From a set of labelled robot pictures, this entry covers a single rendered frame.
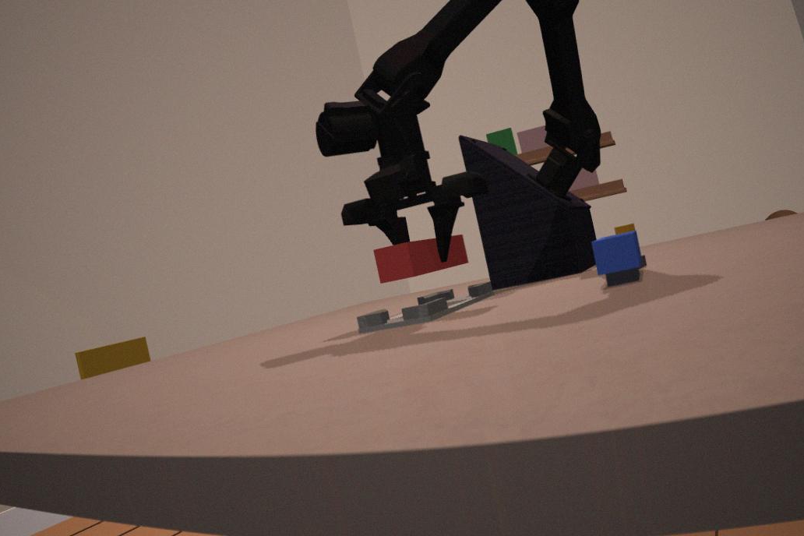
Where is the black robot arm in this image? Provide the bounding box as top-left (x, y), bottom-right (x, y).
top-left (316, 0), bottom-right (601, 205)

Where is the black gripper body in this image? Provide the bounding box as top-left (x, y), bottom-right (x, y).
top-left (341, 141), bottom-right (488, 225)

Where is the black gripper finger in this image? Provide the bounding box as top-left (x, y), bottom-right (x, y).
top-left (367, 217), bottom-right (410, 245)
top-left (427, 202), bottom-right (464, 263)

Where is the orange rectangular block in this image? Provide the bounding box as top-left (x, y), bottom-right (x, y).
top-left (614, 224), bottom-right (635, 235)

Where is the blue wide bar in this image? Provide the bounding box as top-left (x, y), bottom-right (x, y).
top-left (592, 231), bottom-right (642, 276)

